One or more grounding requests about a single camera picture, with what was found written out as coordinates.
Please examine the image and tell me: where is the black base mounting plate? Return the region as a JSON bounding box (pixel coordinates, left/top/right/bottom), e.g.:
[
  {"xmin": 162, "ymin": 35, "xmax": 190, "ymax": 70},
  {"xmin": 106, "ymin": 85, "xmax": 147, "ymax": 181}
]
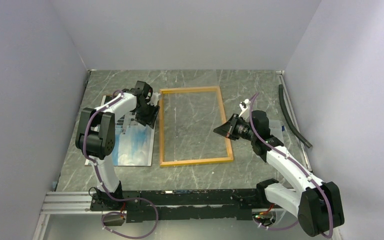
[{"xmin": 90, "ymin": 188, "xmax": 275, "ymax": 223}]

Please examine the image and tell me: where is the aluminium extrusion rail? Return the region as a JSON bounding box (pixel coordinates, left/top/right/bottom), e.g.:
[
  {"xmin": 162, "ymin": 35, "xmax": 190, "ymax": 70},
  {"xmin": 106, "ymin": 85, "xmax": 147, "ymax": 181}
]
[{"xmin": 41, "ymin": 187, "xmax": 271, "ymax": 214}]

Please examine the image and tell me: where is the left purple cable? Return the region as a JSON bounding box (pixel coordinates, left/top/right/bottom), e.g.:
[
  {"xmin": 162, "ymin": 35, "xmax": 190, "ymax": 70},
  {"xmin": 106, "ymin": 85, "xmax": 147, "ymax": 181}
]
[{"xmin": 81, "ymin": 89, "xmax": 160, "ymax": 239}]

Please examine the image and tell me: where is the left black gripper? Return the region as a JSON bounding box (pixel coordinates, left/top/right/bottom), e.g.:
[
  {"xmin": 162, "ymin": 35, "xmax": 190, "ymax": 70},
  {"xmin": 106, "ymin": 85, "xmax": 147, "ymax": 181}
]
[{"xmin": 134, "ymin": 101, "xmax": 160, "ymax": 129}]

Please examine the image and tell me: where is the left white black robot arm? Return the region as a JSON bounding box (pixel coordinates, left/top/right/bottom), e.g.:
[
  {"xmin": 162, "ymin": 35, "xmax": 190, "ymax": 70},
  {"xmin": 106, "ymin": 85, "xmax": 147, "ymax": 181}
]
[{"xmin": 75, "ymin": 81, "xmax": 162, "ymax": 210}]

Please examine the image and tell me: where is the black corrugated hose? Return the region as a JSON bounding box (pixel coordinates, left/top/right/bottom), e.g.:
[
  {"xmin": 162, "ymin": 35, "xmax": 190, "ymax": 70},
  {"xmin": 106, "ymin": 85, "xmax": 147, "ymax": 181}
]
[{"xmin": 278, "ymin": 83, "xmax": 313, "ymax": 149}]

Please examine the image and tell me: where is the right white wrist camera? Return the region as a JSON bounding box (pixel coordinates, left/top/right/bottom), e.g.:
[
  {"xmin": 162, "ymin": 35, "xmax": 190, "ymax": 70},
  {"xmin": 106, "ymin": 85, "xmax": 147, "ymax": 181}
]
[{"xmin": 239, "ymin": 98, "xmax": 251, "ymax": 120}]

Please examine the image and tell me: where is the yellow wooden picture frame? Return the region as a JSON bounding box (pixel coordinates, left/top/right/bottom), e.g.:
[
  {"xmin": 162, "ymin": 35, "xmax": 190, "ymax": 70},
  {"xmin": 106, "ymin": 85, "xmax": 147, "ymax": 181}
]
[{"xmin": 158, "ymin": 86, "xmax": 234, "ymax": 167}]

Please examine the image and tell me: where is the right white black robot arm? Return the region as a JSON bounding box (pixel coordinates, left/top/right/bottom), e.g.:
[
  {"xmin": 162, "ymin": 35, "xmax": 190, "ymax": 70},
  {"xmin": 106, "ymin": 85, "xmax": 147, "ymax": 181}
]
[{"xmin": 213, "ymin": 110, "xmax": 345, "ymax": 237}]

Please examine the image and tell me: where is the clear acrylic sheet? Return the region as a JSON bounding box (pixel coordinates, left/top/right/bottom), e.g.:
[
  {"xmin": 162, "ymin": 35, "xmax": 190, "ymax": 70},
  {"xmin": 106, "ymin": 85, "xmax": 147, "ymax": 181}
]
[{"xmin": 161, "ymin": 70, "xmax": 227, "ymax": 162}]

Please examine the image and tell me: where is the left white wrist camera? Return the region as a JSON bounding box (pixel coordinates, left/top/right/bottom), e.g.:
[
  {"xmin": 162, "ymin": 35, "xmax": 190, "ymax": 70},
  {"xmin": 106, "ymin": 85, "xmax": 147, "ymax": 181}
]
[{"xmin": 148, "ymin": 92, "xmax": 162, "ymax": 106}]

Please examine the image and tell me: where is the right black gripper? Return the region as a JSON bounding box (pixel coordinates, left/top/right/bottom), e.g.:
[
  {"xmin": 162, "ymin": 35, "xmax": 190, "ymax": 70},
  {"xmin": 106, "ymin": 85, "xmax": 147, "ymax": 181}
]
[{"xmin": 213, "ymin": 113, "xmax": 257, "ymax": 142}]

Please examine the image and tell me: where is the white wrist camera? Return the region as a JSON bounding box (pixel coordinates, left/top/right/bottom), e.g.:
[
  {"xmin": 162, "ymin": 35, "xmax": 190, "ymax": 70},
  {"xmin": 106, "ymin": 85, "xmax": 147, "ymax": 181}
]
[
  {"xmin": 239, "ymin": 98, "xmax": 251, "ymax": 120},
  {"xmin": 148, "ymin": 92, "xmax": 162, "ymax": 106}
]

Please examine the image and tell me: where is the building and sky photo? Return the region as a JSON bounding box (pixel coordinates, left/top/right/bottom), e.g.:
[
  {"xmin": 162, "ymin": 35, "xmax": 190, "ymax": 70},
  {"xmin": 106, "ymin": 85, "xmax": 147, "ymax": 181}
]
[{"xmin": 75, "ymin": 93, "xmax": 155, "ymax": 167}]

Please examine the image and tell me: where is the clear plastic compartment box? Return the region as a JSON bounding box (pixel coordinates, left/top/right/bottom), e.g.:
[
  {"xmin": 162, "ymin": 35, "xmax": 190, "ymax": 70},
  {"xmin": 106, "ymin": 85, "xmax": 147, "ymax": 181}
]
[{"xmin": 269, "ymin": 119, "xmax": 288, "ymax": 142}]

